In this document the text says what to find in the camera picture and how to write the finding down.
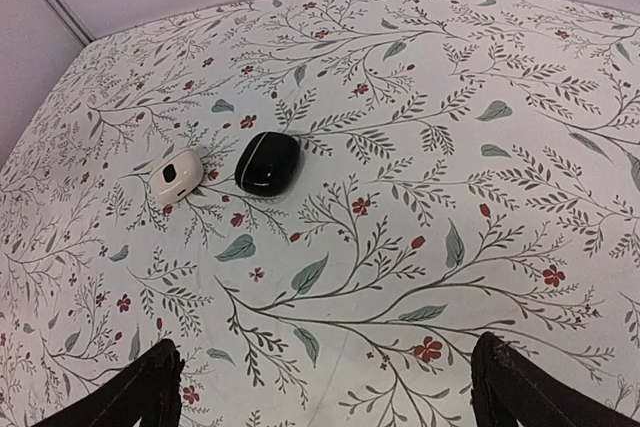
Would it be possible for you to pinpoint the black earbud charging case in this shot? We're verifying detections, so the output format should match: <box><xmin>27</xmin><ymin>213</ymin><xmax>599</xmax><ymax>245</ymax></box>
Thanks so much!
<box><xmin>234</xmin><ymin>131</ymin><xmax>301</xmax><ymax>198</ymax></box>

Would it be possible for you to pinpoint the floral patterned table mat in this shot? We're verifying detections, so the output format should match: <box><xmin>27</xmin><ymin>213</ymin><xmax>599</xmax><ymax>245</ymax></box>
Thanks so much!
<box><xmin>1</xmin><ymin>0</ymin><xmax>639</xmax><ymax>426</ymax></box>

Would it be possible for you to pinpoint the white charging case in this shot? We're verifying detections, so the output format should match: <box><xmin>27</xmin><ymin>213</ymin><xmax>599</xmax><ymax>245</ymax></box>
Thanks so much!
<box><xmin>149</xmin><ymin>148</ymin><xmax>204</xmax><ymax>207</ymax></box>

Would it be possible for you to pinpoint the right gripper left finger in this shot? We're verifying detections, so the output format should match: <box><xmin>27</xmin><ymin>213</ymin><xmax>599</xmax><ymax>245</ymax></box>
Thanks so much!
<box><xmin>38</xmin><ymin>339</ymin><xmax>184</xmax><ymax>427</ymax></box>

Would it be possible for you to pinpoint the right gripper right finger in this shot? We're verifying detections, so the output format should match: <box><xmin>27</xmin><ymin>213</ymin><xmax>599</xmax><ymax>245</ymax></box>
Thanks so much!
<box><xmin>471</xmin><ymin>332</ymin><xmax>638</xmax><ymax>427</ymax></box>

